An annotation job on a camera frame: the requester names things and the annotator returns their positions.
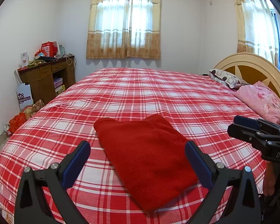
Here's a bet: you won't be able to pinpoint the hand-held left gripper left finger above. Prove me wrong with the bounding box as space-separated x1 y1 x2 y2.
14 141 91 224

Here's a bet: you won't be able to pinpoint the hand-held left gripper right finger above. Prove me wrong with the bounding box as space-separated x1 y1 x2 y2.
185 141 261 224

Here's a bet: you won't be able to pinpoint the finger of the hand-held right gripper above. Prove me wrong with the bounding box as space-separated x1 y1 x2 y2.
227 124 267 145
233 115 262 130

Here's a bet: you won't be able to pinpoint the red knitted sweater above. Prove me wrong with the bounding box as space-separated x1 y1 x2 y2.
94 114 199 213

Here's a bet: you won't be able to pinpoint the person's right hand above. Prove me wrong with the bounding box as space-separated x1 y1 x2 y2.
262 161 280 196

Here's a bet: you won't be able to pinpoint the pink floral pillow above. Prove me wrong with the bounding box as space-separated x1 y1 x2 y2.
234 81 280 124

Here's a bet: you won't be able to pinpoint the grey patterned pillow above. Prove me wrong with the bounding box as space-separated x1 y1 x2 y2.
209 69 243 89

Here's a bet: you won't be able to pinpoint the cream wooden headboard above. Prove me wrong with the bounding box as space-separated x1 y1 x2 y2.
214 53 280 103

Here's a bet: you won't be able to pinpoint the floral cloth bag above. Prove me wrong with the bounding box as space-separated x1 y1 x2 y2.
22 99 45 119

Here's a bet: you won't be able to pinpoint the red plastic bag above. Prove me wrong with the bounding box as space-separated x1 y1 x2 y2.
9 112 27 134

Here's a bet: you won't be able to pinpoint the stacked boxes in desk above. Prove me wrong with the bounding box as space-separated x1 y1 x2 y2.
53 77 66 95

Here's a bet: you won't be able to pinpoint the white printed paper bag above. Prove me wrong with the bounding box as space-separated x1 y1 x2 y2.
14 70 34 110

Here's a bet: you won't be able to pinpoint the red plaid bed blanket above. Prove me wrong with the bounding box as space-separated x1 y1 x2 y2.
0 68 267 224

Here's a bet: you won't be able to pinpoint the brown wooden desk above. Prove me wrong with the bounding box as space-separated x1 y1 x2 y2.
17 55 76 104

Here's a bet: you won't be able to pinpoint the red cartoon print bedsheet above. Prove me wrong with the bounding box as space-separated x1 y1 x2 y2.
0 204 17 221

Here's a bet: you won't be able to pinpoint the beige sheer window curtain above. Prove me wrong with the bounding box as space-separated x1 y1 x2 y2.
229 0 280 75
86 0 161 60

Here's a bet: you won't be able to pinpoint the green bananas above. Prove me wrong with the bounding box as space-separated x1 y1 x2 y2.
28 59 46 67

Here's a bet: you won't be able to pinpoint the white card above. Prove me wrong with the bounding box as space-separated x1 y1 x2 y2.
20 51 29 69

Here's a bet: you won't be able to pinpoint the red gift box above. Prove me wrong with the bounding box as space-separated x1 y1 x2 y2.
41 41 60 57

